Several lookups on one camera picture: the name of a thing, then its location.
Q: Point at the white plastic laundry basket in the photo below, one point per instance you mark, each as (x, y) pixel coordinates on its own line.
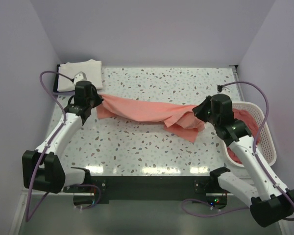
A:
(264, 142)

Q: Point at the folded cream t-shirt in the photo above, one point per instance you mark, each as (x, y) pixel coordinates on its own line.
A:
(91, 68)

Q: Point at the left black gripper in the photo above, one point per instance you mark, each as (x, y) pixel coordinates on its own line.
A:
(98, 100)

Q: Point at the salmon pink t-shirt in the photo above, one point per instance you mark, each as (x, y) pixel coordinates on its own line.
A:
(177, 119)

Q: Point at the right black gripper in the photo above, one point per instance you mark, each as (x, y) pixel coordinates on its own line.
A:
(198, 110)

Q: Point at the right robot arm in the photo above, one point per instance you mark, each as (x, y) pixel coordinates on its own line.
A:
(268, 199)

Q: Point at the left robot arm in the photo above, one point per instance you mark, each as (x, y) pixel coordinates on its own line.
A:
(42, 169)

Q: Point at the dark pink t-shirt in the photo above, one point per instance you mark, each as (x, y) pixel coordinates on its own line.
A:
(249, 120)

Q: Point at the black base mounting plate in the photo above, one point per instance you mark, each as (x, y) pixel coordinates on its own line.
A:
(147, 188)

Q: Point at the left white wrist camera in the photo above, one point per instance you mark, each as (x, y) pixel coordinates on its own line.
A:
(81, 76)

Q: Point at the folded lavender t-shirt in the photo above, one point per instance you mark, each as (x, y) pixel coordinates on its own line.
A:
(63, 93)

